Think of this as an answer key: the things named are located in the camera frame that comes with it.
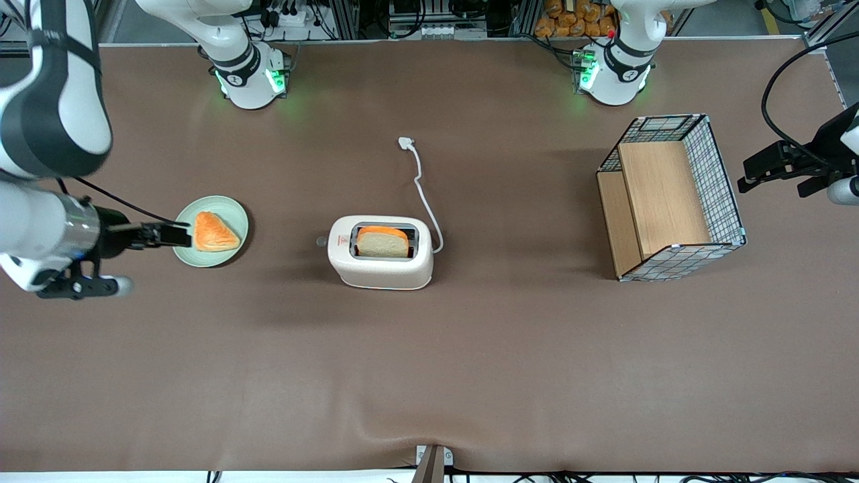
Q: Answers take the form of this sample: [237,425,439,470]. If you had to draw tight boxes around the pale green round plate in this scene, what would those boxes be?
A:
[173,195,249,268]

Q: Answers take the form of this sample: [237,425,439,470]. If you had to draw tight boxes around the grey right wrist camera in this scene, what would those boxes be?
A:
[37,258,134,300]

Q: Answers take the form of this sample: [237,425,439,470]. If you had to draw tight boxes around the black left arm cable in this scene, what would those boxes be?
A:
[760,32,859,170]

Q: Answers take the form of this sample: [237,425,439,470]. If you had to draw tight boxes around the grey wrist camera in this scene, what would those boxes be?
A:
[37,258,134,300]
[827,176,859,206]

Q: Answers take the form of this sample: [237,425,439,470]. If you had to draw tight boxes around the brown table cover mat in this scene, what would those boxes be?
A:
[0,39,859,474]

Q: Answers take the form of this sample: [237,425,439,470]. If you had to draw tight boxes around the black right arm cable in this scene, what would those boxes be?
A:
[57,176,179,225]

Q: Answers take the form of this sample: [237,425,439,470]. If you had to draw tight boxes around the grey metal bracket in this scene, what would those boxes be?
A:
[411,444,454,483]

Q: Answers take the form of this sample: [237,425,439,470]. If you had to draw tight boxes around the orange triangular pastry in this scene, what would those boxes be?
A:
[194,211,241,252]

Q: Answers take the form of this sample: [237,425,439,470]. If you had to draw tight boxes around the white bread slice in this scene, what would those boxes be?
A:
[356,226,410,259]

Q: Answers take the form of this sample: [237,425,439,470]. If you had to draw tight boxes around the bag of orange bread rolls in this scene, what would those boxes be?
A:
[534,0,619,39]

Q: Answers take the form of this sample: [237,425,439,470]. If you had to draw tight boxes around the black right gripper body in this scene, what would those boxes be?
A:
[87,207,134,260]

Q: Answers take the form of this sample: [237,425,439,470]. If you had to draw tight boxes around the white toaster power cable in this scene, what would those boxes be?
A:
[398,137,444,254]

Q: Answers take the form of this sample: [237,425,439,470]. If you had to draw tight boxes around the light wooden shelf board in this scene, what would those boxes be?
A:
[597,141,712,278]

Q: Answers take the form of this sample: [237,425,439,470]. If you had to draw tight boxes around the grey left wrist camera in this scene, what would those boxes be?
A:
[827,176,859,206]

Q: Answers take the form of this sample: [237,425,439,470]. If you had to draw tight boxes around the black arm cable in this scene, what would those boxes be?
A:
[760,32,859,170]
[57,176,179,225]

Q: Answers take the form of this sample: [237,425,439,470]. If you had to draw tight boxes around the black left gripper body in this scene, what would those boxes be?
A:
[778,103,859,179]

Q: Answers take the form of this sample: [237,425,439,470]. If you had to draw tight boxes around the white toaster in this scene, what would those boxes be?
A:
[315,215,435,290]

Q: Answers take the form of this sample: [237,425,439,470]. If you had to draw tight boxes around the white power strip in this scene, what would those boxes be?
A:
[267,0,317,28]

